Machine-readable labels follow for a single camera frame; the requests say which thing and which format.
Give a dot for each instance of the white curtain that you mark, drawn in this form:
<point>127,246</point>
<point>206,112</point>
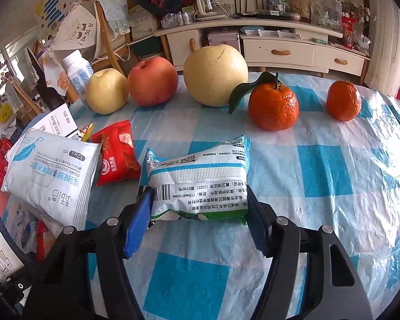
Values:
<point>386,40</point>

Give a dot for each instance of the red gift bag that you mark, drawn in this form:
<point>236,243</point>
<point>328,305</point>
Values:
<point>349,30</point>

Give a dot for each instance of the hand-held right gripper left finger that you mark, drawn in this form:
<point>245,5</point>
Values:
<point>138,223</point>

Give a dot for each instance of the glass electric kettle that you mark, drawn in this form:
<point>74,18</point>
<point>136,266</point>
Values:
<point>206,6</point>

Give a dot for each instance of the white printed paper sheet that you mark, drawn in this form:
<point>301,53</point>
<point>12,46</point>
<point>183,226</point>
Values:
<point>1,256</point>

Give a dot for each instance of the yellow apple right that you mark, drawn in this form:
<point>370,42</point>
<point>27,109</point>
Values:
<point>215,75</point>

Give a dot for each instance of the dark green box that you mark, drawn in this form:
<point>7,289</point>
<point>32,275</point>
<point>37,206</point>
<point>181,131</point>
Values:
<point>146,46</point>

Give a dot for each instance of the beige cartoon printed cloth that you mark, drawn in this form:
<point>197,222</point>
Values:
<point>76,30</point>

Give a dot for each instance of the small red fruit right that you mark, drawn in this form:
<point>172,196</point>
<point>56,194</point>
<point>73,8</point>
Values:
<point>343,100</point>

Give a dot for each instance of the yellow apple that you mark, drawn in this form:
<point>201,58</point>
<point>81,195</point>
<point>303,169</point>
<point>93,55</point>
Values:
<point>215,75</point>
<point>106,91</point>

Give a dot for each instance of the clear water bottle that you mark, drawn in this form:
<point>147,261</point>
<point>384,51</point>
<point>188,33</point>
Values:
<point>278,3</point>
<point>270,2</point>

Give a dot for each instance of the yellow oatmeal packet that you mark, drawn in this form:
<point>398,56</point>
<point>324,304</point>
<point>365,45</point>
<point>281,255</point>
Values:
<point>86,131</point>

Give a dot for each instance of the cardboard box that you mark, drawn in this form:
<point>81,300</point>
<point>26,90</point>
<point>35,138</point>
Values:
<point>143,23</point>

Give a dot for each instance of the blue white checked tablecloth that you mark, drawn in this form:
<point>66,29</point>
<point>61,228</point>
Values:
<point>320,173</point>

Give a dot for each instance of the wooden chair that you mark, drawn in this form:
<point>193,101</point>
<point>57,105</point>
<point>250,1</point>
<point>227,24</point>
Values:
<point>102,33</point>

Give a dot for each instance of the clear plastic bag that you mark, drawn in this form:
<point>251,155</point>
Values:
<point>325,8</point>

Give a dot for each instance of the wall chart poster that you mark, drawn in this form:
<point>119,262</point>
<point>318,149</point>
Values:
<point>50,6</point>

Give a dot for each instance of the red apple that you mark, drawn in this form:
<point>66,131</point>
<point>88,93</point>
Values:
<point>153,81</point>

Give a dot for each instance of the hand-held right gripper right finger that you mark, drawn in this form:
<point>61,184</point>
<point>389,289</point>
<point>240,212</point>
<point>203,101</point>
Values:
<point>258,226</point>

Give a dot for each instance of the yellow apple left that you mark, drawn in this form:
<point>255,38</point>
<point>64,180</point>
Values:
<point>106,91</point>

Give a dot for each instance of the mandarin with green leaf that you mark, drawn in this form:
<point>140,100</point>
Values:
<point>273,106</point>

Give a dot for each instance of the white green tissue packet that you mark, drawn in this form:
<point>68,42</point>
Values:
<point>200,186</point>

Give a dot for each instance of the cream TV cabinet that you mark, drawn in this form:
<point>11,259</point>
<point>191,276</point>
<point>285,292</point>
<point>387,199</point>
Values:
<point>263,48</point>

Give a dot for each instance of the beige paper bag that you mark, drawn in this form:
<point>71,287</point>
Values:
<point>298,8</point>

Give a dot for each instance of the silver metal case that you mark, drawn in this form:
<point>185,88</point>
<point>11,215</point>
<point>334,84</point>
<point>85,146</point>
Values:
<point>221,40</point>

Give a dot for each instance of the pale blue lace cloth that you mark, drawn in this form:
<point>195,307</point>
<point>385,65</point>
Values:
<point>115,13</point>

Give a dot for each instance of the red snack packet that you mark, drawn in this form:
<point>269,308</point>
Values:
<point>120,160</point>

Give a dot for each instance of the white milk bottle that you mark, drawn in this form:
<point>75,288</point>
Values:
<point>76,73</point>

